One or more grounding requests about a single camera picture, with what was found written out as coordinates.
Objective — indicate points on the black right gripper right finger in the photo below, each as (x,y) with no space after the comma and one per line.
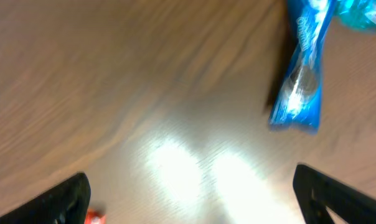
(317,192)

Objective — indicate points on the blue Oreo cookie pack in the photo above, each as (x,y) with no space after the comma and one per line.
(298,104)

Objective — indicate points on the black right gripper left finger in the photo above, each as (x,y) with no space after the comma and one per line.
(65,203)

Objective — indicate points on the red Nescafe stick sachet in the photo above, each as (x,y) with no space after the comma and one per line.
(95,217)

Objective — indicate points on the teal sanitizer bottle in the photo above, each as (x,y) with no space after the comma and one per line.
(359,15)

